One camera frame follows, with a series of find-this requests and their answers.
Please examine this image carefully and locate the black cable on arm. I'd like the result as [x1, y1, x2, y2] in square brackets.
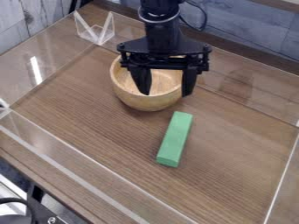
[177, 0, 209, 32]

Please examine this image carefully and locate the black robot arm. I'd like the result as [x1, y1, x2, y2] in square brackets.
[116, 0, 211, 97]

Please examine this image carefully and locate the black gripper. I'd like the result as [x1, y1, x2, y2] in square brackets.
[116, 36, 212, 97]

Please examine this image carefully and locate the clear acrylic corner bracket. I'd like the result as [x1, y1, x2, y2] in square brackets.
[73, 11, 115, 46]

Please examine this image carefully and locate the black table frame bracket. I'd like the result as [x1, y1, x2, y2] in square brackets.
[26, 184, 76, 224]

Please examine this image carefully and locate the wooden bowl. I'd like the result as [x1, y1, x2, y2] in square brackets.
[109, 57, 183, 111]

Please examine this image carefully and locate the green rectangular stick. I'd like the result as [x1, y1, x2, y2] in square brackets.
[156, 111, 192, 167]

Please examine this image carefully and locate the black cable lower left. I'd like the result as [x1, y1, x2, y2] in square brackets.
[0, 197, 33, 224]

